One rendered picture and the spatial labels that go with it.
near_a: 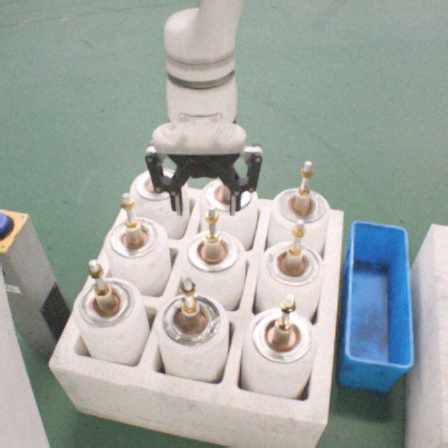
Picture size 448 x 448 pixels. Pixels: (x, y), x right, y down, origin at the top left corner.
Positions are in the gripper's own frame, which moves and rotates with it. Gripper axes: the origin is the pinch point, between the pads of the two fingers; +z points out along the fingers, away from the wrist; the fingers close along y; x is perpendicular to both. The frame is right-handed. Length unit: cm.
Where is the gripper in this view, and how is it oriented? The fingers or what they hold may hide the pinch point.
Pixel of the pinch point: (206, 204)
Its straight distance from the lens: 62.6
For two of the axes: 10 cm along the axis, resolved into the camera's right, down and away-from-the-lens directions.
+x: -0.1, 7.3, -6.8
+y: -10.0, 0.0, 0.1
